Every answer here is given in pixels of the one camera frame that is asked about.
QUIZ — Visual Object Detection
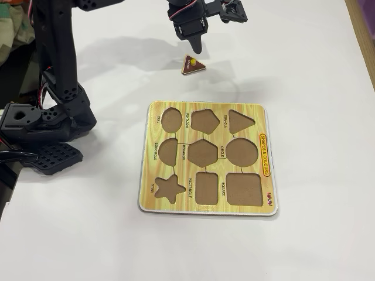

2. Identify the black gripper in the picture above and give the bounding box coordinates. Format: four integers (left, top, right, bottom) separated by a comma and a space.
166, 0, 210, 55

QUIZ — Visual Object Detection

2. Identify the brown triangle piece yellow pin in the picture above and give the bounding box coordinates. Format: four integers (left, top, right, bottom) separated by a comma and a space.
180, 53, 206, 76

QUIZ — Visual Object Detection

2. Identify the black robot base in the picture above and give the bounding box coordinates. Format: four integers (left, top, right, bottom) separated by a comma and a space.
0, 101, 97, 146

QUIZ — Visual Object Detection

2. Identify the wooden shape puzzle board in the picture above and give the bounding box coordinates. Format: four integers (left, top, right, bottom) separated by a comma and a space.
137, 100, 279, 218

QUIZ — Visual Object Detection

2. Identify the purple object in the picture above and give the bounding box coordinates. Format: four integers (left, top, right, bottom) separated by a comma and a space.
350, 0, 375, 21

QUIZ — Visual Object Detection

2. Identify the black gridded table clamp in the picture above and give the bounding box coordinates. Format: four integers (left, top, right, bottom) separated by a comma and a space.
22, 142, 84, 176

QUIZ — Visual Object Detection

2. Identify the pale green cloth bag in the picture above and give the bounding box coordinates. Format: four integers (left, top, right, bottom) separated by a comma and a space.
0, 0, 38, 67

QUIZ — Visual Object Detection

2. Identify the red white wrist servo wire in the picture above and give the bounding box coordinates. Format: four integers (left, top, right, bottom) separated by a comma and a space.
168, 3, 192, 22

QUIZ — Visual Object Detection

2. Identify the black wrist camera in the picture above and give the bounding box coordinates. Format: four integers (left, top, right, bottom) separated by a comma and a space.
204, 0, 248, 25

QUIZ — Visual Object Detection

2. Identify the red white base servo wire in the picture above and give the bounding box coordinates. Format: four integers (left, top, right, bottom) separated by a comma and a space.
35, 66, 56, 109

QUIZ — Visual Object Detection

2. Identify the black base cable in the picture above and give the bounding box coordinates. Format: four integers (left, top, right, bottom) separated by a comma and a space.
0, 149, 39, 165

